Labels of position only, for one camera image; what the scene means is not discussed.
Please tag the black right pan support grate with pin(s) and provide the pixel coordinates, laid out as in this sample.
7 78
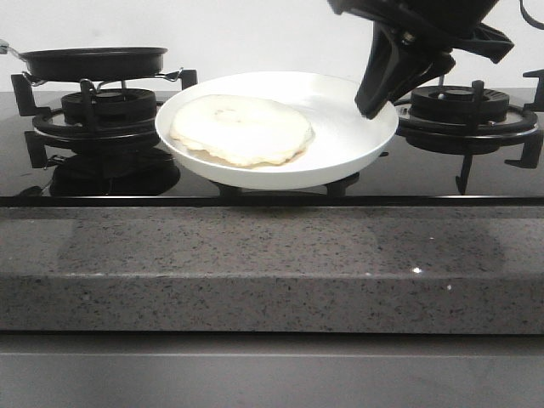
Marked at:
474 138

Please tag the black right gas burner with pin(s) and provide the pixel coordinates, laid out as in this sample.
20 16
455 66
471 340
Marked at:
456 104

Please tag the black gas burner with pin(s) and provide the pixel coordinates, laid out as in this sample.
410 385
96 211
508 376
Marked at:
456 104
111 106

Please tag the white ceramic plate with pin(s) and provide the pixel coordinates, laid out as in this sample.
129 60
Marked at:
344 141

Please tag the black left gas burner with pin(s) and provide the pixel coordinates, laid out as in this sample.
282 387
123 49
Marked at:
111 106

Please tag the black left pan support grate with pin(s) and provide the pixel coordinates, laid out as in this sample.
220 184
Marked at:
51 129

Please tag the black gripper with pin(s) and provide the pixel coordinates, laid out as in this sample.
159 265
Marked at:
393 68

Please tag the white fried egg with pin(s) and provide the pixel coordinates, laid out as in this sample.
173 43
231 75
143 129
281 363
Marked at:
243 131

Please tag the black frying pan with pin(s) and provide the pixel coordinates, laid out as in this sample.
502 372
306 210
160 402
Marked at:
95 64

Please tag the black pan support grate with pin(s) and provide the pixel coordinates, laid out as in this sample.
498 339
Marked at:
474 138
51 129

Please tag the black glass gas cooktop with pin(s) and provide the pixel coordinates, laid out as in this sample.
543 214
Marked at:
414 170

